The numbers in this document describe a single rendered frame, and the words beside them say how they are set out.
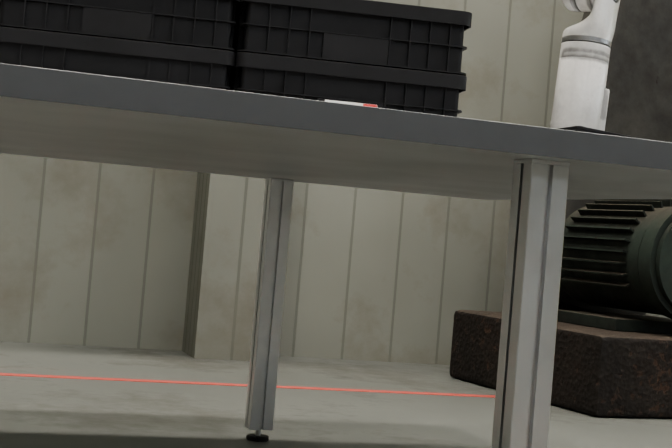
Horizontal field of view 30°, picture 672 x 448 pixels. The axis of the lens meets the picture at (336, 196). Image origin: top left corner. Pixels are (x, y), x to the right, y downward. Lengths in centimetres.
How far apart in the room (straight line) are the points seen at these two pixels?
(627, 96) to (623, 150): 351
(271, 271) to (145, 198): 212
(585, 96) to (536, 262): 63
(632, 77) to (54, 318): 255
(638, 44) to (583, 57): 299
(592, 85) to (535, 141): 64
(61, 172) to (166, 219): 47
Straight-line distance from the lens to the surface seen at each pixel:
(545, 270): 180
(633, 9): 536
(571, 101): 235
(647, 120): 536
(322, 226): 539
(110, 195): 519
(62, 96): 156
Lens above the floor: 53
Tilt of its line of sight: 2 degrees up
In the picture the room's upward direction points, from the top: 5 degrees clockwise
